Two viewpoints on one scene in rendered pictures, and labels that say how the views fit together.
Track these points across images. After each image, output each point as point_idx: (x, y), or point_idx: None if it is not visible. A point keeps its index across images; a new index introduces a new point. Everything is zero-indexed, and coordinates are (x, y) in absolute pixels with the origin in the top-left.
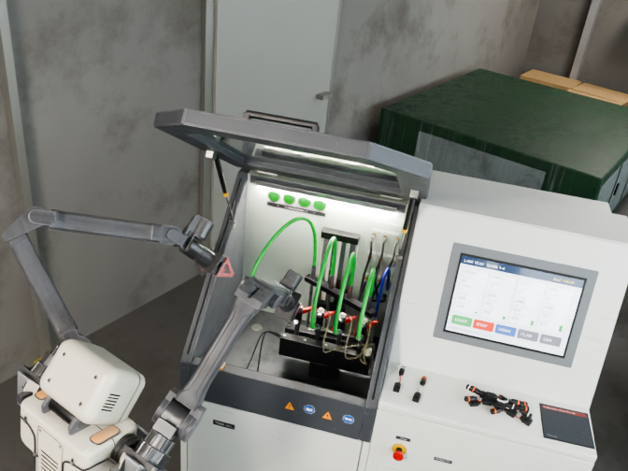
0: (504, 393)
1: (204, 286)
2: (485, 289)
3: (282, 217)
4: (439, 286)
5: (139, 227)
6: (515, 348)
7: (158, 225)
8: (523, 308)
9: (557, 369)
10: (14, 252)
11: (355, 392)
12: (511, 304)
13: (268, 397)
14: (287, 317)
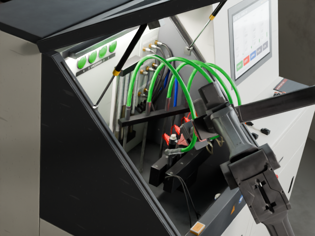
0: (262, 98)
1: (136, 180)
2: (243, 33)
3: (86, 80)
4: (228, 49)
5: (235, 119)
6: (257, 63)
7: (232, 107)
8: (255, 33)
9: (268, 62)
10: (287, 216)
11: (210, 173)
12: (252, 34)
13: (224, 217)
14: (205, 143)
